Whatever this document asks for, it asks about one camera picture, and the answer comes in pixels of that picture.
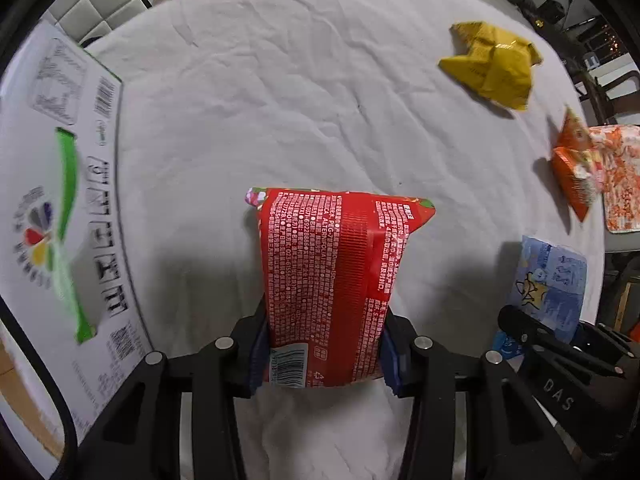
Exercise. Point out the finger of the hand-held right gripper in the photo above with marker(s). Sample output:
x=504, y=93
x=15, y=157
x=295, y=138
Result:
x=607, y=336
x=545, y=336

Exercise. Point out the red snack packet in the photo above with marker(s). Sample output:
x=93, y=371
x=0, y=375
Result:
x=325, y=280

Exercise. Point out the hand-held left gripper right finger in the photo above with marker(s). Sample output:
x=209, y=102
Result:
x=390, y=362

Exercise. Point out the white printed cardboard box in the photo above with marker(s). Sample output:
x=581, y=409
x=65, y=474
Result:
x=45, y=200

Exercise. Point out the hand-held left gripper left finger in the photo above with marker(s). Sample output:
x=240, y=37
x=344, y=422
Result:
x=257, y=360

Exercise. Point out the dark wooden chair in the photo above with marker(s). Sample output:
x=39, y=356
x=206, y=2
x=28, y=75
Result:
x=607, y=92

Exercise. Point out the white tablecloth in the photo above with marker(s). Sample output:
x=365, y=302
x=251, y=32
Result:
x=310, y=110

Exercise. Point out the blue snack packet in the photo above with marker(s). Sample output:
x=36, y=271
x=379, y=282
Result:
x=550, y=285

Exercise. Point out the yellow snack packet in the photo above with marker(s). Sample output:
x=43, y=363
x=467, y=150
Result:
x=492, y=62

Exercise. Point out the orange and white snack packet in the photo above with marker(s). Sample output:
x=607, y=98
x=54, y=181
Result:
x=620, y=175

